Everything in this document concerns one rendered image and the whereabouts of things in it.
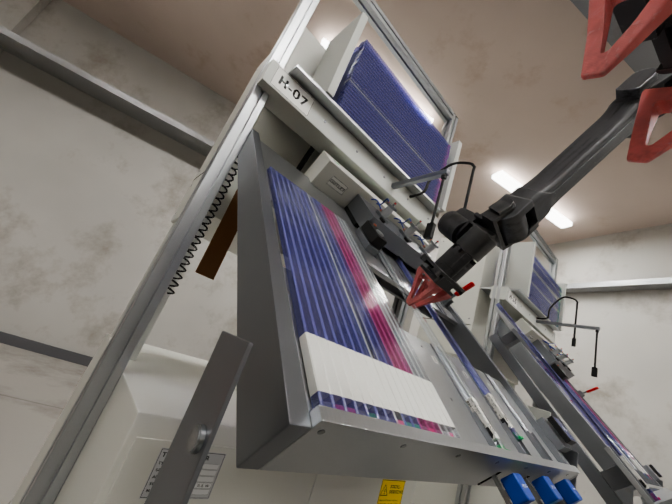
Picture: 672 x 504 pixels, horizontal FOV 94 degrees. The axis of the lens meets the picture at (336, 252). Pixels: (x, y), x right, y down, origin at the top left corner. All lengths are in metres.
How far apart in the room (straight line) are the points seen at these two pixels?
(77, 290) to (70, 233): 0.53
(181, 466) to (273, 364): 0.08
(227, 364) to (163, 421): 0.33
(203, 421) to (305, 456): 0.09
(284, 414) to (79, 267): 3.54
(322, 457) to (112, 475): 0.34
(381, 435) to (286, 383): 0.09
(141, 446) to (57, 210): 3.43
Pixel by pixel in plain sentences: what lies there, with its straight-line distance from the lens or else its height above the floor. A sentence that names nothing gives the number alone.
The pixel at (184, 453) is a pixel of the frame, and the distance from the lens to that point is 0.25.
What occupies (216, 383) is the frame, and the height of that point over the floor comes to 0.73.
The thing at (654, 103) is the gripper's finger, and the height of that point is 1.05.
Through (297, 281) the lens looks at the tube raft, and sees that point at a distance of 0.36.
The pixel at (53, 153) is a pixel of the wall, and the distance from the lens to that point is 4.06.
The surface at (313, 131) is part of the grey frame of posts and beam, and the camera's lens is 0.92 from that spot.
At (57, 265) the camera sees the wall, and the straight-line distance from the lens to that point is 3.77.
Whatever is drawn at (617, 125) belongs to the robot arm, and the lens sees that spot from 0.83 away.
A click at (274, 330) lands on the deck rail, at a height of 0.77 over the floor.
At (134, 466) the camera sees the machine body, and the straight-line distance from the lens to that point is 0.57.
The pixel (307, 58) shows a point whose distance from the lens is 1.21.
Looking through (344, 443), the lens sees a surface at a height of 0.71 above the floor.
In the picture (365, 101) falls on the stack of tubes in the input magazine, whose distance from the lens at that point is 1.02.
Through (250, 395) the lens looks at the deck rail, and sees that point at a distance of 0.28.
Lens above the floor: 0.77
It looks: 18 degrees up
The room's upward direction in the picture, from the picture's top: 20 degrees clockwise
